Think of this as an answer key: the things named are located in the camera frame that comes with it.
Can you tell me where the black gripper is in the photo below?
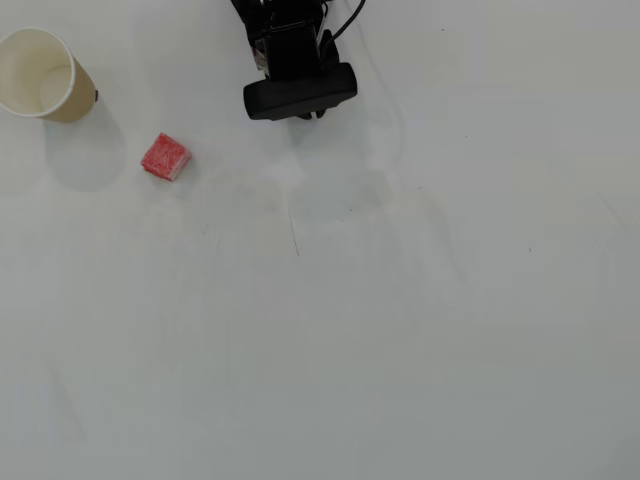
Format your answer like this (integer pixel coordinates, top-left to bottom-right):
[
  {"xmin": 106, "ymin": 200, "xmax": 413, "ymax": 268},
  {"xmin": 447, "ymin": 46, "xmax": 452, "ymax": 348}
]
[{"xmin": 253, "ymin": 20, "xmax": 339, "ymax": 122}]

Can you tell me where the red sugar-coated cube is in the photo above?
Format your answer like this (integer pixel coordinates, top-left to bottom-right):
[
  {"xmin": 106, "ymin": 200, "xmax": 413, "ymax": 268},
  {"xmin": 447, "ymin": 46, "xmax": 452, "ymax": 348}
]
[{"xmin": 140, "ymin": 132, "xmax": 193, "ymax": 182}]

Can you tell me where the beige paper cup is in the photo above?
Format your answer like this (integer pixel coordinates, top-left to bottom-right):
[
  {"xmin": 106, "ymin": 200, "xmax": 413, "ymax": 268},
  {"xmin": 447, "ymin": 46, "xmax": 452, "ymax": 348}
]
[{"xmin": 0, "ymin": 26, "xmax": 100, "ymax": 125}]

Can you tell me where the black wrist webcam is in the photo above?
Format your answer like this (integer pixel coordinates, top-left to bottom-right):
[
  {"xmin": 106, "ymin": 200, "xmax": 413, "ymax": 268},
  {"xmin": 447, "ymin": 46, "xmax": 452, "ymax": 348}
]
[{"xmin": 242, "ymin": 63, "xmax": 359, "ymax": 122}]

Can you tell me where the black camera cable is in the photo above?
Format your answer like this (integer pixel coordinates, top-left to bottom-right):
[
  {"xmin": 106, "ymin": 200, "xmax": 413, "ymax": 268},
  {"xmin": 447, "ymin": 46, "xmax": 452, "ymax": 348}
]
[{"xmin": 327, "ymin": 0, "xmax": 367, "ymax": 44}]

